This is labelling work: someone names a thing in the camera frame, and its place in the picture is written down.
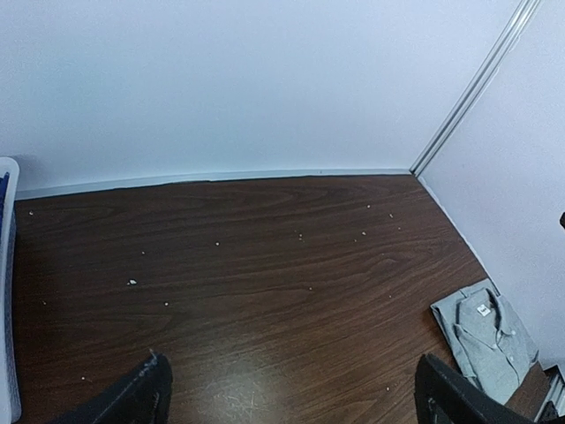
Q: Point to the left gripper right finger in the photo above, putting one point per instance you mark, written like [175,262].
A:
[437,385]

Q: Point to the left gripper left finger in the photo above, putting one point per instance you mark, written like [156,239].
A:
[141,396]

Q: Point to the grey long sleeve shirt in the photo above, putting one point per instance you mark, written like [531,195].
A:
[488,340]

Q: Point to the white plastic basket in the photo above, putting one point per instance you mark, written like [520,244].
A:
[10,398]

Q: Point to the aluminium front rail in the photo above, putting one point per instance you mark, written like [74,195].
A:
[552,404]

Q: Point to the right aluminium corner post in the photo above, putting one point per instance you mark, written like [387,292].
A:
[505,42]

